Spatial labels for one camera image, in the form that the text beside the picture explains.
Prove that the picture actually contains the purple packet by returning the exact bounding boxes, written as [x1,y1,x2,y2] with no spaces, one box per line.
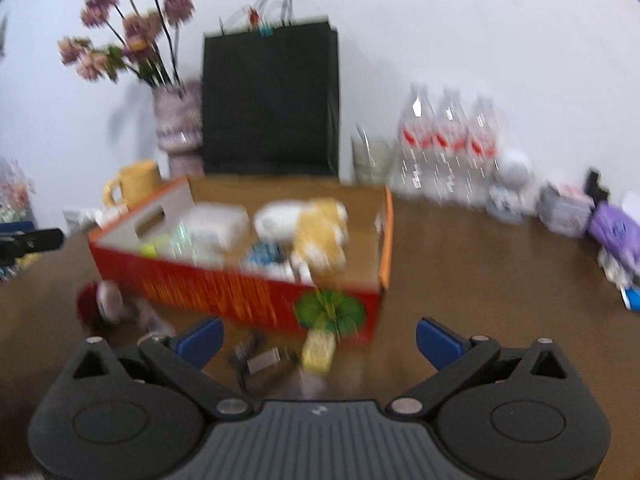
[587,201,640,273]

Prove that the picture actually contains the clear water bottle red label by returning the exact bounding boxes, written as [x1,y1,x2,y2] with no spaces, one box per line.
[464,94,501,207]
[397,84,438,197]
[432,88,471,203]

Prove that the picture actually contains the yellow mug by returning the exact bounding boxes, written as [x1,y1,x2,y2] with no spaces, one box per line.
[102,160,163,209]

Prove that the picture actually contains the clear plastic case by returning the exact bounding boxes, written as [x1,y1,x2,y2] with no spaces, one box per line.
[172,203,251,267]

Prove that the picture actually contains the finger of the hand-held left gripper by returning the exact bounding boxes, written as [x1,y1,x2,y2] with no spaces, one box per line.
[0,228,65,266]

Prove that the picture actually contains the patterned flower vase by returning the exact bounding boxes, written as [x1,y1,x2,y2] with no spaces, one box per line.
[152,80,205,178]

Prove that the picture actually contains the yellow plush toy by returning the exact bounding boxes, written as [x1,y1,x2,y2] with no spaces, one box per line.
[290,197,350,276]

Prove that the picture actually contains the grey tissue pack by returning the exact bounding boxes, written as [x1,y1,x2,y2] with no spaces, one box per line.
[537,181,597,238]

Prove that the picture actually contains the pink artificial flowers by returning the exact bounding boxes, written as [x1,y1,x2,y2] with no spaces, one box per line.
[57,0,196,88]

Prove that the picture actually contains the white round ornament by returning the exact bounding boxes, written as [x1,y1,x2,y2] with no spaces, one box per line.
[487,150,535,223]

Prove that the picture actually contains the blue and white packet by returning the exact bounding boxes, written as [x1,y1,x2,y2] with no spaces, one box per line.
[242,242,296,281]

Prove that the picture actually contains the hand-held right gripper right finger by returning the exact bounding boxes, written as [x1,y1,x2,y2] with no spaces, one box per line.
[387,316,569,418]

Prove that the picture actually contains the red cardboard box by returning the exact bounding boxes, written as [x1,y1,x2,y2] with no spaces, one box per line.
[88,176,395,345]

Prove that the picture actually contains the white ribbed item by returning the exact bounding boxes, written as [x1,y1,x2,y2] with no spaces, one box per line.
[62,205,123,233]

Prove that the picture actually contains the clear glass cup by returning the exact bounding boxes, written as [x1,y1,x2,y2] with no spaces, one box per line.
[351,125,396,187]

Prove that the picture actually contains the colourful wrapped packet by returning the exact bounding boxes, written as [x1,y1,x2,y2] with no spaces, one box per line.
[0,157,38,281]

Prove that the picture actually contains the red tape roll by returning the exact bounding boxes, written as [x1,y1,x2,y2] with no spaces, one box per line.
[76,281,125,332]

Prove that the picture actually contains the white oval item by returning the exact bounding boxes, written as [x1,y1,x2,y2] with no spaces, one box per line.
[252,201,313,241]

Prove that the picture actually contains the black paper bag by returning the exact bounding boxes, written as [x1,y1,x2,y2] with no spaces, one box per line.
[201,0,341,177]

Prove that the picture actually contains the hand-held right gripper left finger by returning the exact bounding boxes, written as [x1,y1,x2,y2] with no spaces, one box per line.
[72,316,252,420]

